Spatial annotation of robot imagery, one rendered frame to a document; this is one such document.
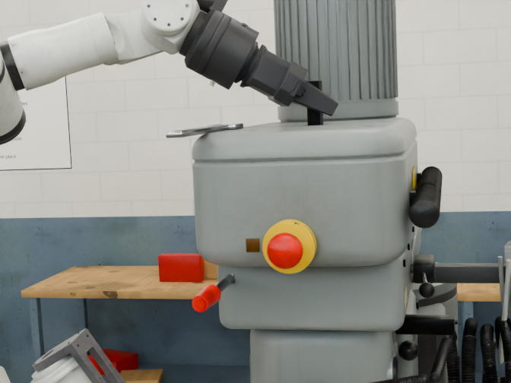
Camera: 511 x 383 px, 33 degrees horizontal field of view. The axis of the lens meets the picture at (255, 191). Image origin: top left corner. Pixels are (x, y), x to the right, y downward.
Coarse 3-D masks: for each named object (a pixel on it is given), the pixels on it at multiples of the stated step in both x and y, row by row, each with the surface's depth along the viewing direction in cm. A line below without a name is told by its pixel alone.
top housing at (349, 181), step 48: (240, 144) 99; (288, 144) 98; (336, 144) 97; (384, 144) 97; (240, 192) 100; (288, 192) 99; (336, 192) 97; (384, 192) 98; (240, 240) 100; (336, 240) 98; (384, 240) 98
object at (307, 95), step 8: (304, 80) 117; (304, 88) 116; (312, 88) 117; (296, 96) 117; (304, 96) 117; (312, 96) 117; (320, 96) 117; (304, 104) 117; (312, 104) 117; (320, 104) 117; (328, 104) 117; (336, 104) 117; (328, 112) 117
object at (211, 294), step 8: (224, 280) 108; (232, 280) 110; (208, 288) 101; (216, 288) 102; (224, 288) 106; (200, 296) 98; (208, 296) 99; (216, 296) 101; (192, 304) 98; (200, 304) 98; (208, 304) 98
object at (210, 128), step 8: (192, 128) 101; (200, 128) 101; (208, 128) 104; (216, 128) 108; (224, 128) 111; (232, 128) 113; (240, 128) 116; (168, 136) 94; (176, 136) 94; (184, 136) 95
